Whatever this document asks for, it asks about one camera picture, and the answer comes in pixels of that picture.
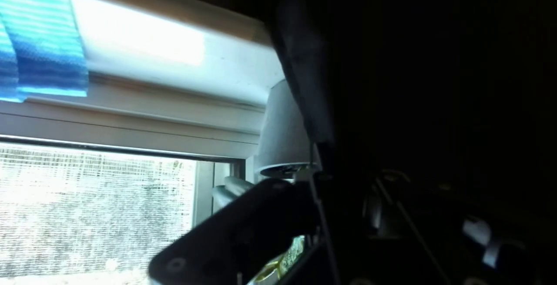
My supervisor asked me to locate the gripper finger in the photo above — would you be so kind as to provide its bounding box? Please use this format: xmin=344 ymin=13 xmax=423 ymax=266
xmin=147 ymin=178 xmax=325 ymax=285

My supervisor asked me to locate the green yellow object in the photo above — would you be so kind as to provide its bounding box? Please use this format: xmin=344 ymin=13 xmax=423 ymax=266
xmin=250 ymin=235 xmax=306 ymax=285

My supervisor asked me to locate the white conical lamp shade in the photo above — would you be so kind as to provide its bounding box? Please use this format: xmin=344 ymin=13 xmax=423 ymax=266
xmin=254 ymin=79 xmax=315 ymax=178

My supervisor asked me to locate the white framed window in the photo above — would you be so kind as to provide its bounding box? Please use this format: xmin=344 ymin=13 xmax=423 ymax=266
xmin=0 ymin=0 xmax=286 ymax=285

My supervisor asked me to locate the blue striped cloth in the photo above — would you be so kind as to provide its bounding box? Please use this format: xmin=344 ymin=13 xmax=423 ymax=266
xmin=0 ymin=0 xmax=89 ymax=103

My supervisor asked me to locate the white window handle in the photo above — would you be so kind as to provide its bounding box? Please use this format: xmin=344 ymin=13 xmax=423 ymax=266
xmin=212 ymin=175 xmax=255 ymax=209

